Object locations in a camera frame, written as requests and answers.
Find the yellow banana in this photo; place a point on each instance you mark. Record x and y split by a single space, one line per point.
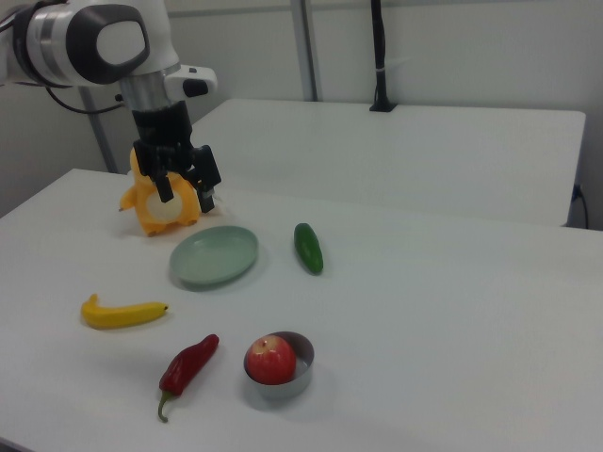
122 316

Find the red apple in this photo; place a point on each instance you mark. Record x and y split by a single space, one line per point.
272 360

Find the red chili pepper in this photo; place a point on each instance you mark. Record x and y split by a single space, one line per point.
188 365

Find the round metal bowl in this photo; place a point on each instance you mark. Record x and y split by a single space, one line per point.
282 392

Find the orange plush dinosaur toy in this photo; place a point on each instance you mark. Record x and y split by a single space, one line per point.
141 207

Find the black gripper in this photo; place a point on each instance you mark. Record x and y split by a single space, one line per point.
162 134

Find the green cucumber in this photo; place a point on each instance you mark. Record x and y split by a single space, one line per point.
308 247

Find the black pole with clamp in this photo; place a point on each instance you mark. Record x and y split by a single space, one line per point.
380 47

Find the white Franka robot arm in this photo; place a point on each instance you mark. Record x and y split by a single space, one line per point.
56 37

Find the grey partition post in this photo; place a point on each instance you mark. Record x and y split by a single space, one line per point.
306 47
99 132

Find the pale green plastic plate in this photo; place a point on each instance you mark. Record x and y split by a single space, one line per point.
212 259

